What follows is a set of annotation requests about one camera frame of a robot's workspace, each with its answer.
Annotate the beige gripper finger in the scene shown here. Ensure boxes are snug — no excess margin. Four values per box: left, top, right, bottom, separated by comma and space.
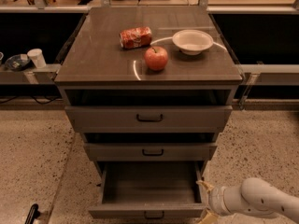
196, 180, 214, 192
198, 209, 219, 224

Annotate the grey bottom drawer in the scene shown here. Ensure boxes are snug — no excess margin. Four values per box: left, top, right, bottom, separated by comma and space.
89, 161, 205, 220

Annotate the grey drawer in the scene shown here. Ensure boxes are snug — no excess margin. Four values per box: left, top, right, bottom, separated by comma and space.
84, 143, 217, 161
65, 105, 232, 133
89, 161, 205, 220

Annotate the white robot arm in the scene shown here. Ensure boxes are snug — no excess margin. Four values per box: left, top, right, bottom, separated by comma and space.
197, 177, 299, 224

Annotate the grey drawer cabinet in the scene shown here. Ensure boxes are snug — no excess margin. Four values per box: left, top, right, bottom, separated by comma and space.
54, 5, 244, 179

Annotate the grey middle drawer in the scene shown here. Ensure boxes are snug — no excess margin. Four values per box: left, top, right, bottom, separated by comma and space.
84, 143, 217, 161

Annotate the grey top drawer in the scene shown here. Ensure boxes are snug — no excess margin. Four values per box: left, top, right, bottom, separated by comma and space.
65, 105, 232, 133

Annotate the red apple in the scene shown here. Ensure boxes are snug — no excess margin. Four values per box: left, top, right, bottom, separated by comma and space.
144, 46, 168, 71

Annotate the white bowl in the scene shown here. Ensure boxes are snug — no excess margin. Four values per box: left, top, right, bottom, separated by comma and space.
172, 30, 214, 55

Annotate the crushed red soda can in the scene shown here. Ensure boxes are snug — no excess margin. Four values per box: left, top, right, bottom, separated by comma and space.
120, 27, 152, 49

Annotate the black object on floor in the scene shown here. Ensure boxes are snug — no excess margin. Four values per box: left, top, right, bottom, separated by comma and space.
24, 203, 40, 224

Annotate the white paper cup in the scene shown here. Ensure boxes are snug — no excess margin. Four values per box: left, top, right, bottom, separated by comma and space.
27, 49, 46, 68

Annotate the dark blue bowl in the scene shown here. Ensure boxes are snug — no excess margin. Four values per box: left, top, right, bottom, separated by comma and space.
5, 54, 31, 72

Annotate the black cable under shelf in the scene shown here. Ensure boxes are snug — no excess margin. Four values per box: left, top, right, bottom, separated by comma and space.
0, 95, 62, 105

